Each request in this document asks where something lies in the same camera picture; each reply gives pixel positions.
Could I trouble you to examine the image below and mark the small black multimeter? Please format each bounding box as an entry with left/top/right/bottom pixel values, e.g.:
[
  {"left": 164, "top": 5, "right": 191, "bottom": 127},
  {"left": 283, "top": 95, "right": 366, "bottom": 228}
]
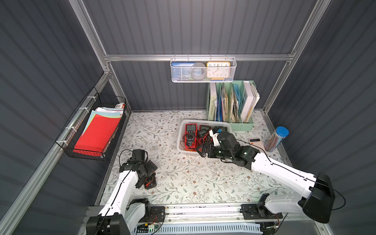
[
  {"left": 144, "top": 172, "right": 157, "bottom": 190},
  {"left": 197, "top": 131, "right": 209, "bottom": 139}
]

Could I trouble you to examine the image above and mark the red multimeter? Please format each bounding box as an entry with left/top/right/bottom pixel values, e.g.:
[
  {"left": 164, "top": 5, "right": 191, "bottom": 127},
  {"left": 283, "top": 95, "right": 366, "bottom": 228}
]
[
  {"left": 199, "top": 125, "right": 211, "bottom": 131},
  {"left": 180, "top": 123, "right": 198, "bottom": 151}
]

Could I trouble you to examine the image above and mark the white plastic basket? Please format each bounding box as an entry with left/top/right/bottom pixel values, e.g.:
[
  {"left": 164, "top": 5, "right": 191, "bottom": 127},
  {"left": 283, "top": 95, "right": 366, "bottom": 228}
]
[{"left": 177, "top": 119, "right": 233, "bottom": 156}]

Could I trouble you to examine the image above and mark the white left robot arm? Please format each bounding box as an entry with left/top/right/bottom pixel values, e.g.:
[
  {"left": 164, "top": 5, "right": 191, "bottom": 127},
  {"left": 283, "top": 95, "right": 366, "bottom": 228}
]
[{"left": 86, "top": 149, "right": 158, "bottom": 235}]

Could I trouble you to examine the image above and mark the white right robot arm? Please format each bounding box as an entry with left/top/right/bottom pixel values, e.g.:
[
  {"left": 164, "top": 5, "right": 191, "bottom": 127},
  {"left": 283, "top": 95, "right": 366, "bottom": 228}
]
[{"left": 196, "top": 131, "right": 335, "bottom": 224}]

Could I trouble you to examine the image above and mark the blue box in basket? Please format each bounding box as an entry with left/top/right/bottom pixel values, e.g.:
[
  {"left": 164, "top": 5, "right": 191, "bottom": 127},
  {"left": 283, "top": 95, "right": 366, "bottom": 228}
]
[{"left": 170, "top": 62, "right": 195, "bottom": 82}]

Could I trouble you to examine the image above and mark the pink calculator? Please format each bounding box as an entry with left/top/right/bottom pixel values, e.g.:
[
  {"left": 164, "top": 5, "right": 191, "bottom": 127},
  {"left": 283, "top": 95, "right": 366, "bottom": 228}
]
[{"left": 248, "top": 138, "right": 264, "bottom": 148}]

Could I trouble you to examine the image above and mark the blue lid pencil tube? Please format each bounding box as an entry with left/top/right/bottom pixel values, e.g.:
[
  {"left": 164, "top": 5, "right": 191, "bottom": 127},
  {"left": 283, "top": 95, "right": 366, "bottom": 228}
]
[{"left": 264, "top": 126, "right": 289, "bottom": 152}]

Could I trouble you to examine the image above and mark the green file organizer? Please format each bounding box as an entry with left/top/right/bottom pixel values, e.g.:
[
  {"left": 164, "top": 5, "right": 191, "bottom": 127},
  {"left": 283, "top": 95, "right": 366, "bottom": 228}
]
[{"left": 206, "top": 81, "right": 260, "bottom": 131}]

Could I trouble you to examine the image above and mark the red paper folder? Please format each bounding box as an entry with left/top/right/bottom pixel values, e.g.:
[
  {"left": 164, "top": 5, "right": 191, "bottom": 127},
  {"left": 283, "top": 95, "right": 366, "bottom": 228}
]
[{"left": 73, "top": 111, "right": 121, "bottom": 157}]

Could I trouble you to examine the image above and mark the orange alarm clock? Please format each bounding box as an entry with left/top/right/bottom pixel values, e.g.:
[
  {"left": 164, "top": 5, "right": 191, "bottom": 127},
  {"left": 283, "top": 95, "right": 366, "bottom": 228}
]
[{"left": 206, "top": 61, "right": 231, "bottom": 79}]

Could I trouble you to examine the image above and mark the grey tape roll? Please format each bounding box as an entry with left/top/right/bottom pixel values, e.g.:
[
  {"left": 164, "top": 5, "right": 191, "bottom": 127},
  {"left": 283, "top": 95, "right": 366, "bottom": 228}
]
[{"left": 191, "top": 62, "right": 207, "bottom": 81}]

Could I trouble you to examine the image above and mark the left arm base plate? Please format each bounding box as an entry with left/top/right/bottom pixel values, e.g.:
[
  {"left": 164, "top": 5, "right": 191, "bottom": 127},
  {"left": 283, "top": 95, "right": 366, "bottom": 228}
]
[{"left": 139, "top": 206, "right": 166, "bottom": 223}]

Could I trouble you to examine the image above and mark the black wire wall basket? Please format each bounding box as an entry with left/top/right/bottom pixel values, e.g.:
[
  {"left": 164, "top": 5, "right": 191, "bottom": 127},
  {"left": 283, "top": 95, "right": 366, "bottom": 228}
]
[{"left": 55, "top": 89, "right": 127, "bottom": 161}]

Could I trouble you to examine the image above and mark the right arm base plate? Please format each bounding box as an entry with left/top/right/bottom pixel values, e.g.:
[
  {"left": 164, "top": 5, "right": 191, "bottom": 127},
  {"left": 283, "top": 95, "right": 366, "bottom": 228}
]
[{"left": 240, "top": 203, "right": 283, "bottom": 220}]

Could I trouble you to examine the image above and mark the white wire hanging basket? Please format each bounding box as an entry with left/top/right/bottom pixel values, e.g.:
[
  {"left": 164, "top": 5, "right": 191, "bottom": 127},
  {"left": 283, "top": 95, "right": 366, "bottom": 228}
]
[{"left": 170, "top": 57, "right": 238, "bottom": 83}]

